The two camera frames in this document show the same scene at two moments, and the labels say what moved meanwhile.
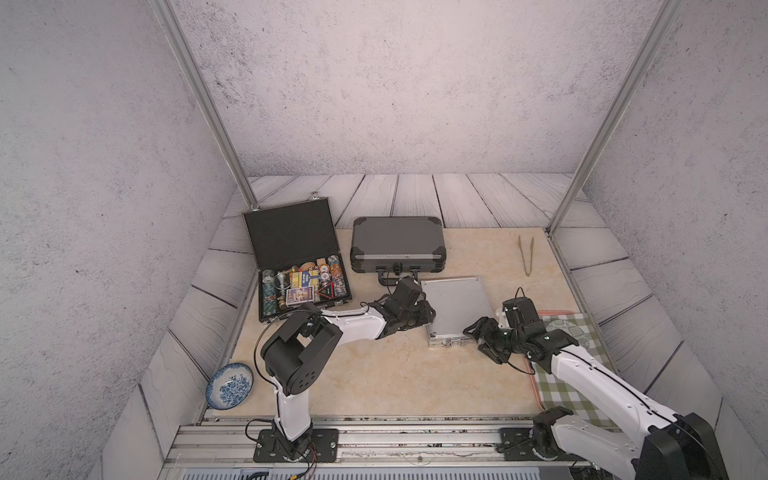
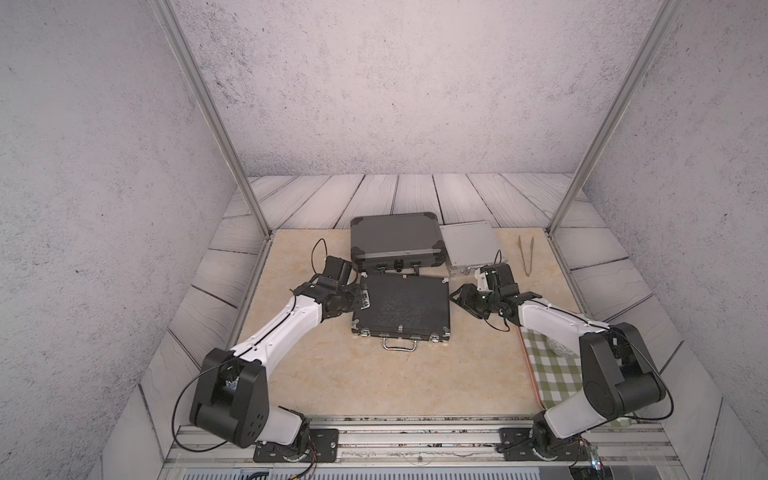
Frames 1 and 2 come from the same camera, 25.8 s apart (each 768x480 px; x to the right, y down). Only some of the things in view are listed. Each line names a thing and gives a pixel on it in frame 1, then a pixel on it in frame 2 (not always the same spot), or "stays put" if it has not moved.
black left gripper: (425, 307) → (357, 292)
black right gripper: (485, 327) → (465, 297)
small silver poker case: (457, 302) → (470, 244)
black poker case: (297, 257) → (404, 309)
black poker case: (398, 244) stays put
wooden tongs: (528, 273) stays put
